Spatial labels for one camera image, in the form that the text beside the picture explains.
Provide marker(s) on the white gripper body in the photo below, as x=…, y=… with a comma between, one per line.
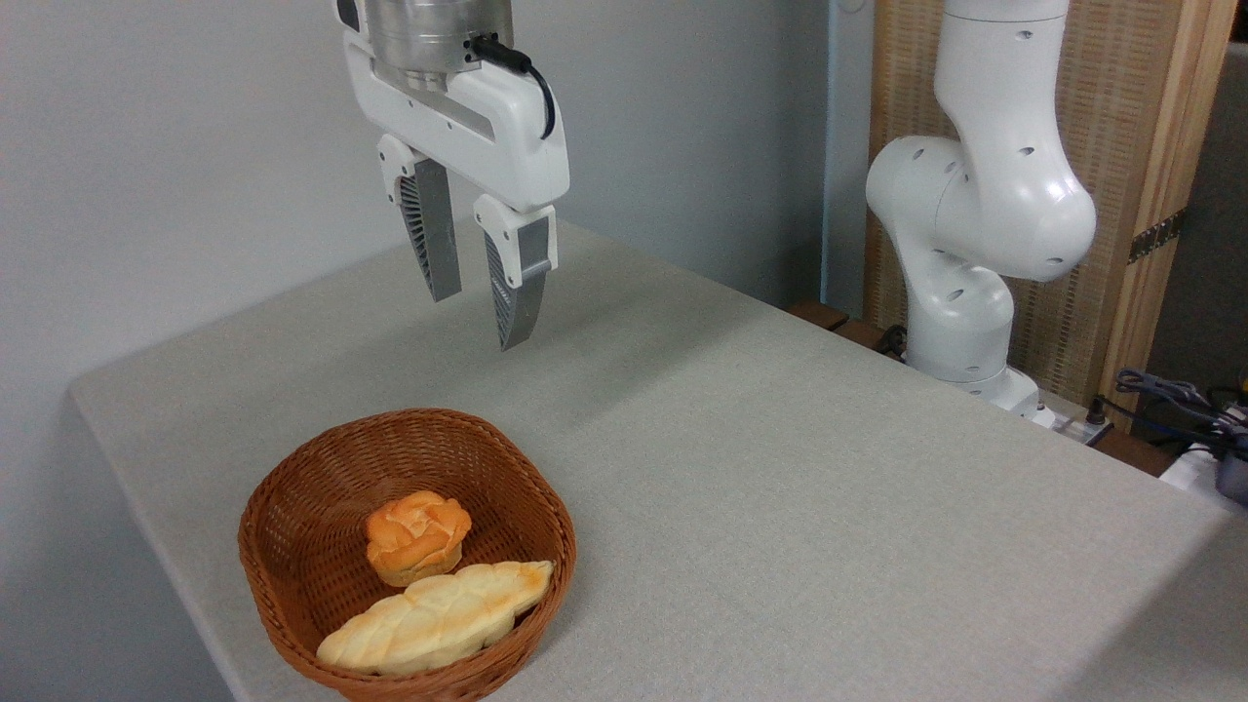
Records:
x=497, y=136

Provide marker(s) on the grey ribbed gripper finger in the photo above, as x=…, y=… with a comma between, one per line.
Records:
x=436, y=234
x=519, y=292

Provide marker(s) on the dark grey container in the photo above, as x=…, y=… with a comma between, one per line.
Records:
x=1233, y=476

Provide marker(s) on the round orange bread roll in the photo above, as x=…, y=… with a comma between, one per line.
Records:
x=417, y=536

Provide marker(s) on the metal screen hinge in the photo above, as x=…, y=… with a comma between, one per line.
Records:
x=1157, y=236

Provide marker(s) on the brown wicker basket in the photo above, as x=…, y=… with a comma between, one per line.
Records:
x=312, y=546

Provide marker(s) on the white box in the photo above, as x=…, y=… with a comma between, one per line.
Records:
x=1188, y=473

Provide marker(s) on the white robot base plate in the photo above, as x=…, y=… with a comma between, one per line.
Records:
x=1068, y=421

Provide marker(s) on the long braided bread loaf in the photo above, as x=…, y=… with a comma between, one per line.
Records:
x=434, y=619

